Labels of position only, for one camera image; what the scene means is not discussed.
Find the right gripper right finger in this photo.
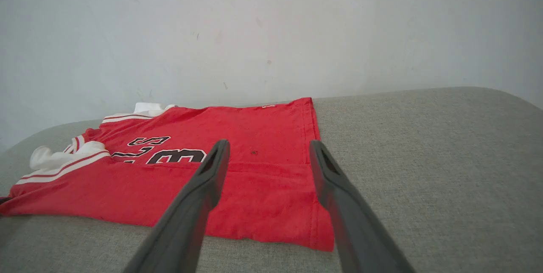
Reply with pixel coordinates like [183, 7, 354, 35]
[308, 139, 417, 273]

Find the grey-green fabric sofa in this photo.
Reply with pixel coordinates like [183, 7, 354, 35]
[0, 86, 543, 273]

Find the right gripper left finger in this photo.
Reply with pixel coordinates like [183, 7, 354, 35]
[122, 139, 231, 273]

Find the red basketball jersey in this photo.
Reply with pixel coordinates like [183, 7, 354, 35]
[0, 97, 336, 252]

